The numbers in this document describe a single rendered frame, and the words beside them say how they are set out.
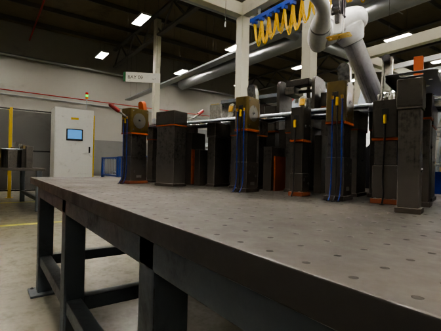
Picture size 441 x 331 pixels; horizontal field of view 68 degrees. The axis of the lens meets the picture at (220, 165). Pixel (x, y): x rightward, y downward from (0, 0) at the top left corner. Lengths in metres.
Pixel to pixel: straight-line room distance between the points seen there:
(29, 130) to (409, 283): 8.54
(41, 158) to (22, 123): 0.88
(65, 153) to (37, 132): 1.04
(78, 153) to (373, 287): 7.80
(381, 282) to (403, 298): 0.03
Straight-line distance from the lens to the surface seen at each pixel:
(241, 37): 5.79
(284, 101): 1.59
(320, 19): 1.77
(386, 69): 1.43
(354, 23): 1.94
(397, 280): 0.32
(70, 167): 7.95
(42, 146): 8.68
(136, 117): 1.64
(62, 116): 7.98
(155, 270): 0.68
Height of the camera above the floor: 0.79
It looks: level
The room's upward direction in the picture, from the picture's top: 1 degrees clockwise
